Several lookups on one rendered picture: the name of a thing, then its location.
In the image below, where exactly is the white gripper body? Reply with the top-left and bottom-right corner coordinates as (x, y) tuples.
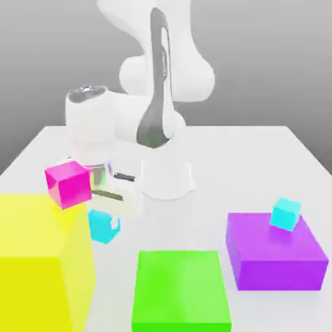
(87, 187), (144, 221)

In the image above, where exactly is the small cyan cube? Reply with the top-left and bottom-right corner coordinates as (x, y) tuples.
(269, 196), (302, 232)
(88, 209), (121, 245)

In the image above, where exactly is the small magenta cube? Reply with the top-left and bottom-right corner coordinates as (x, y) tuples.
(44, 160), (93, 210)

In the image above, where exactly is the large yellow box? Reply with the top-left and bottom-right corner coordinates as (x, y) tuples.
(0, 193), (97, 332)

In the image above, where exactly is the large green box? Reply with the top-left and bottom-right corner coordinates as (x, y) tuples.
(131, 250), (232, 332)

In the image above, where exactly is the large purple box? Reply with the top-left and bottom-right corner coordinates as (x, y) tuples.
(224, 212), (329, 292)

